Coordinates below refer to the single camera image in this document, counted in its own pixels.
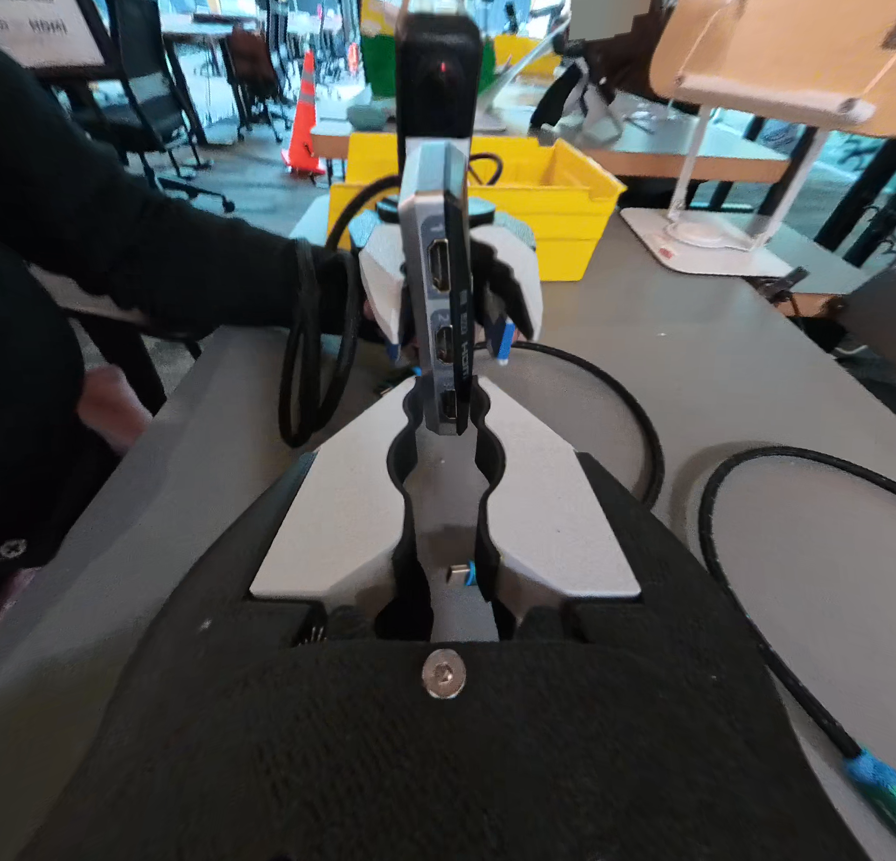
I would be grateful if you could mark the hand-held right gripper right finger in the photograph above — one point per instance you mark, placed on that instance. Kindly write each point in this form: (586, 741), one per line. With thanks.
(560, 525)

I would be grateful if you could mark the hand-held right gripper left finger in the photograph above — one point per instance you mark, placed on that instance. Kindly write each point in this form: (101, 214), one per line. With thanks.
(329, 525)

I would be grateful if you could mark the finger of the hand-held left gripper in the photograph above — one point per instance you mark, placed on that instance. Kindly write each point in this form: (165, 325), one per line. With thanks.
(381, 273)
(521, 280)

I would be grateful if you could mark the grey black hdmi hub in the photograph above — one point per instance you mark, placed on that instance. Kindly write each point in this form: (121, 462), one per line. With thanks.
(434, 301)

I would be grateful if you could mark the person's left forearm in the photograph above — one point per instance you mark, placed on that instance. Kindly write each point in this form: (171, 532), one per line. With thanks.
(175, 259)

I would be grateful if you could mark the green bin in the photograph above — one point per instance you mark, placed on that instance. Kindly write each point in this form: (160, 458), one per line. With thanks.
(379, 56)

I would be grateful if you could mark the yellow plastic bin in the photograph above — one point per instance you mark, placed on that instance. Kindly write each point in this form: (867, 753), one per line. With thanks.
(521, 53)
(567, 196)

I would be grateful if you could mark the orange traffic cone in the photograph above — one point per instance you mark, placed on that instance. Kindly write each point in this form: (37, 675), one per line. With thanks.
(306, 126)

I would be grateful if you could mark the brown desk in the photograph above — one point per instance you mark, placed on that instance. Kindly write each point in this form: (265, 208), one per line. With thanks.
(700, 154)

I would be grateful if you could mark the black clamp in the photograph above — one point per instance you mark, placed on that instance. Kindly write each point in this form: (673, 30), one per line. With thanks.
(787, 284)

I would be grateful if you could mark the black office chair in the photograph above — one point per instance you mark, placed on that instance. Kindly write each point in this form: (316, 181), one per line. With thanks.
(140, 49)

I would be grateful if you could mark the person's torso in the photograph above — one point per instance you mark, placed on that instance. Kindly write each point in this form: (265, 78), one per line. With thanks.
(35, 455)

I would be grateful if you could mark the printed tag sign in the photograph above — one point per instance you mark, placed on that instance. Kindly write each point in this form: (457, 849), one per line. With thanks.
(49, 28)

